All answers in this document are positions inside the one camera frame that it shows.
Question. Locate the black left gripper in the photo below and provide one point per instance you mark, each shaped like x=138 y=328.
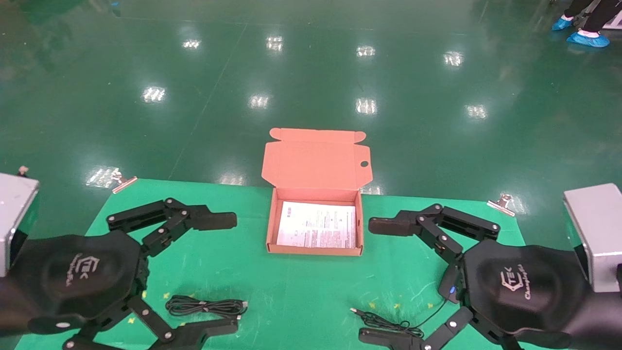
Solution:
x=73 y=272

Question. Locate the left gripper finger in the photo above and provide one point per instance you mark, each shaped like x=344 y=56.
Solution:
x=214 y=221

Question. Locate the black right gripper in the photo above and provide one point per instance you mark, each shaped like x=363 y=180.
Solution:
x=525 y=291

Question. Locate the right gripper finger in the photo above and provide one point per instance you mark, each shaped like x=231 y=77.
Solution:
x=393 y=224

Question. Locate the open brown cardboard box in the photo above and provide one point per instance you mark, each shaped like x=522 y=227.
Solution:
x=316 y=163

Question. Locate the white printed paper sheet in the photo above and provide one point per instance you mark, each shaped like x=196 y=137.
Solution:
x=316 y=226

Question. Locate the metal binder clip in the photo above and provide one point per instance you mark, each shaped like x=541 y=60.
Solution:
x=124 y=183
x=501 y=206

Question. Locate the green table mat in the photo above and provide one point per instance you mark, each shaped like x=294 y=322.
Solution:
x=291 y=291

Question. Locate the blue shoe cover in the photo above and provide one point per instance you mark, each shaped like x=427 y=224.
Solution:
x=588 y=39
x=562 y=23

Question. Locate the person's black trouser leg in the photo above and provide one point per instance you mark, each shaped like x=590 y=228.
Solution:
x=576 y=7
x=600 y=14

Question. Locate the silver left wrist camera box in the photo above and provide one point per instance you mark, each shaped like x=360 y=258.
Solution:
x=14 y=214

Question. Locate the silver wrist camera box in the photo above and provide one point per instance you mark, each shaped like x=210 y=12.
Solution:
x=597 y=233
x=14 y=214

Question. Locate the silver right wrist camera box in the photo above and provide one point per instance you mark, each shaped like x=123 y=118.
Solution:
x=597 y=233

